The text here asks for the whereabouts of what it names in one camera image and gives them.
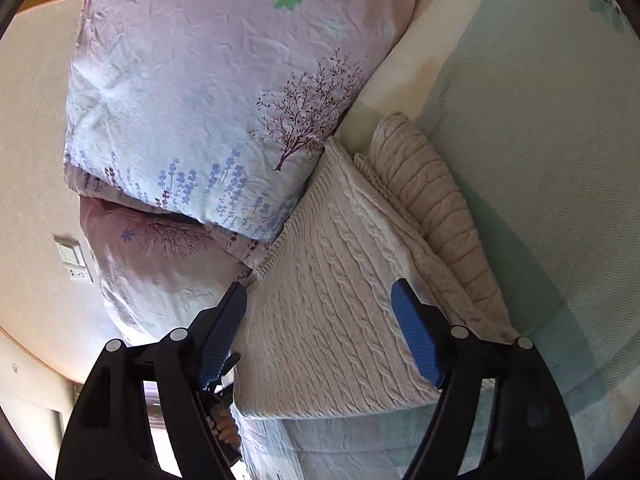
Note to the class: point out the pale green bed sheet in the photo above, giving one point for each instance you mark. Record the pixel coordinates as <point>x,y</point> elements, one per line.
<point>534,107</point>

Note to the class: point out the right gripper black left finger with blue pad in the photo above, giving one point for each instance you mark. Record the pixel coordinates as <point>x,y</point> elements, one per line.
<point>109,433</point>

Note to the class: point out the white wall switch panel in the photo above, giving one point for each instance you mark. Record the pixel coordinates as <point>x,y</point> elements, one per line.
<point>70,251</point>

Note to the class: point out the person's left hand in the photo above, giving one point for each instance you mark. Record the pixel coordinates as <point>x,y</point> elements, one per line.
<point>226,429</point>

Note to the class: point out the floral pillow with tree print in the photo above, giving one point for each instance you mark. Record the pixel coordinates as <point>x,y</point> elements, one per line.
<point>217,109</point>

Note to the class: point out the white wall socket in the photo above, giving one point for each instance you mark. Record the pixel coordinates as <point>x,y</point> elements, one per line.
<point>79,273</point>

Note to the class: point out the pink floral lower pillow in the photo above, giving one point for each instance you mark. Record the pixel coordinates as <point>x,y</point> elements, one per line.
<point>155,273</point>

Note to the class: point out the cream cable-knit sweater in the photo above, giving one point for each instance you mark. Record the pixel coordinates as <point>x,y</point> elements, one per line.
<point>320,338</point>

